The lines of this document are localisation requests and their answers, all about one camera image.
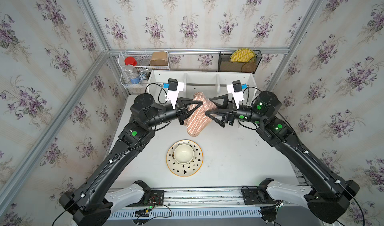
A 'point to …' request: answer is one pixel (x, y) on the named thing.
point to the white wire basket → (137, 65)
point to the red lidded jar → (130, 60)
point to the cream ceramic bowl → (183, 154)
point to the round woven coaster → (249, 66)
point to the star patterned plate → (188, 169)
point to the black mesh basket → (224, 64)
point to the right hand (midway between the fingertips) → (210, 107)
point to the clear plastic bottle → (133, 76)
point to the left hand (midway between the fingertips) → (204, 106)
